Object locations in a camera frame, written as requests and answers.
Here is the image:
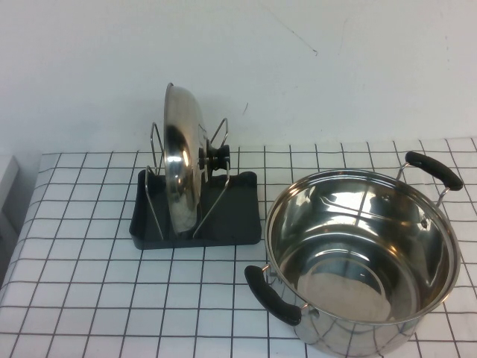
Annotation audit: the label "white grid tablecloth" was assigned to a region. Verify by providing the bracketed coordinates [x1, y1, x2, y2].
[0, 136, 477, 358]

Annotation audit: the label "pale board edge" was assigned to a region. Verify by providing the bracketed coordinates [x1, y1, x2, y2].
[0, 154, 20, 239]

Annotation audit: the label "stainless steel pot lid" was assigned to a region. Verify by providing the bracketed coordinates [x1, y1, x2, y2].
[162, 82, 230, 234]

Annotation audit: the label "stainless steel pot black handles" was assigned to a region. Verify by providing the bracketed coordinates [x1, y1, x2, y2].
[244, 150, 465, 358]

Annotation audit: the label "wire lid rack black tray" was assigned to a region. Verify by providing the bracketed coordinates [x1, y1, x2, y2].
[127, 117, 260, 250]

